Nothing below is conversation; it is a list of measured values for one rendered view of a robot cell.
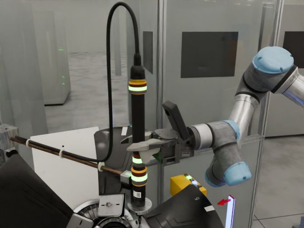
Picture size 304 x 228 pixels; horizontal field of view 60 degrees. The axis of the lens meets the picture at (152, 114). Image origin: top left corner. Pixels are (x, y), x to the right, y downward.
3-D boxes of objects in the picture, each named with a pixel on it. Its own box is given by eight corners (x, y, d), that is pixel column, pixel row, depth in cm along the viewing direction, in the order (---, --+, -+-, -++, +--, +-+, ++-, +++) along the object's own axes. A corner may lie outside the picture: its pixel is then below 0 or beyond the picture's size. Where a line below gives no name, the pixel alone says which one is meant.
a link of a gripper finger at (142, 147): (132, 171, 65) (162, 161, 70) (132, 149, 64) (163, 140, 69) (126, 165, 68) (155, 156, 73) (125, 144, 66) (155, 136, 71)
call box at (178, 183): (169, 196, 130) (169, 177, 126) (186, 190, 134) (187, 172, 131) (187, 215, 116) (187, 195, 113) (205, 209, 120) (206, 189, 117)
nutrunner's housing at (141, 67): (130, 216, 76) (125, 54, 62) (137, 208, 79) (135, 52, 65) (141, 220, 74) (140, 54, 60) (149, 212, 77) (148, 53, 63)
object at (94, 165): (10, 141, 100) (9, 137, 100) (13, 140, 101) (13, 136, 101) (126, 179, 74) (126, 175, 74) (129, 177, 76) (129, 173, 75)
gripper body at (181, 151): (161, 167, 71) (198, 159, 76) (162, 138, 68) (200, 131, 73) (149, 155, 77) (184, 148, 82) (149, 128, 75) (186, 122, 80)
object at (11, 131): (-12, 146, 104) (-16, 126, 101) (6, 140, 109) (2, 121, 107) (4, 152, 99) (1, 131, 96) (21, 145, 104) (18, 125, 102)
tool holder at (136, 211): (116, 208, 76) (115, 178, 73) (130, 195, 81) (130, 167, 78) (143, 218, 71) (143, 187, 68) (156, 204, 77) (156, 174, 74)
